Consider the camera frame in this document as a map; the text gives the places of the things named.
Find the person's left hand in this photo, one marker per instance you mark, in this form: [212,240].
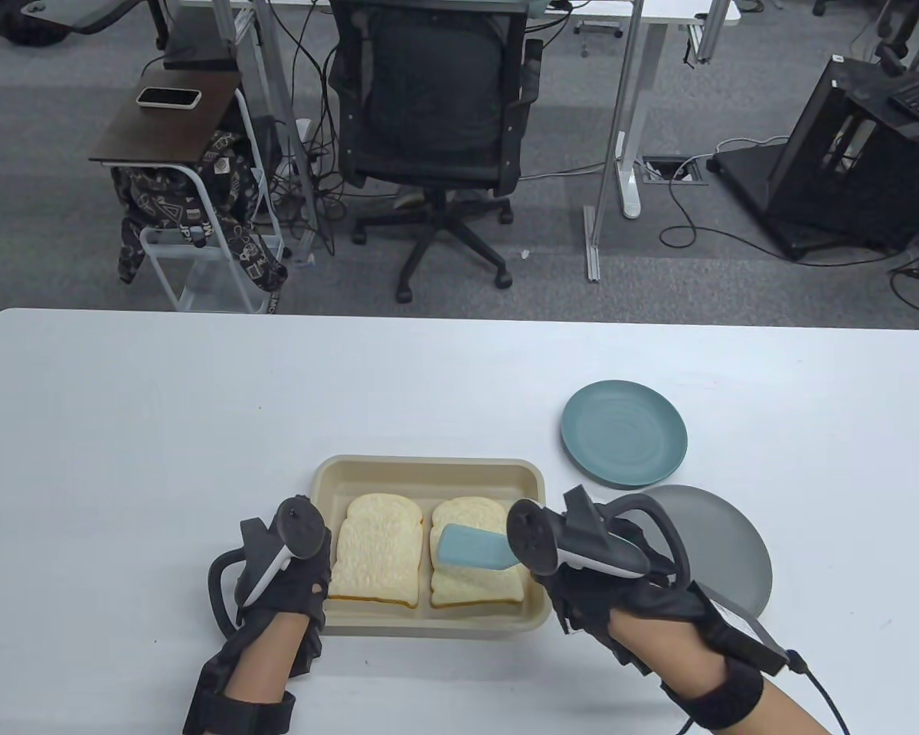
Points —
[306,589]

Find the person's right hand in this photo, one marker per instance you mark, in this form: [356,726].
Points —
[582,605]

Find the white toast slice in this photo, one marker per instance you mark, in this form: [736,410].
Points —
[375,551]
[475,589]

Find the teal dessert spatula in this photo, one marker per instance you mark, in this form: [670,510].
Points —
[471,547]

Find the beige baking tray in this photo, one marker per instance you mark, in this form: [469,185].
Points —
[429,475]

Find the person's right forearm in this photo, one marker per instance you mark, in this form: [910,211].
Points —
[658,651]

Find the person's left forearm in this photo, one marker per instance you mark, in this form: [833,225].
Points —
[264,651]

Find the black white handheld controller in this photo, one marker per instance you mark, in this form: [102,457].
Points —
[299,528]
[536,536]

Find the grey round plate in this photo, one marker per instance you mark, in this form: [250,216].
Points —
[727,551]

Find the black wrist sensor module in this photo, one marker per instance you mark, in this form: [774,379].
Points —
[743,635]

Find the teal round plate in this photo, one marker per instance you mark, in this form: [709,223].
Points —
[624,432]

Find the brown patterned jacket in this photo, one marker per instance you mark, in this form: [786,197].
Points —
[230,184]

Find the floor outlet box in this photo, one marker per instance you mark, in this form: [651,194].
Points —
[674,171]

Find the black equipment cart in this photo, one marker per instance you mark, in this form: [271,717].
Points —
[827,191]

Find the white standing desk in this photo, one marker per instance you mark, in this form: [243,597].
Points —
[628,115]

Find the black smartphone white case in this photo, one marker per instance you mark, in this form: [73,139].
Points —
[168,97]

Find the black mesh office chair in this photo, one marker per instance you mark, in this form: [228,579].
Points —
[429,92]

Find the brown side table white frame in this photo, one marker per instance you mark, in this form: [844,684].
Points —
[161,130]

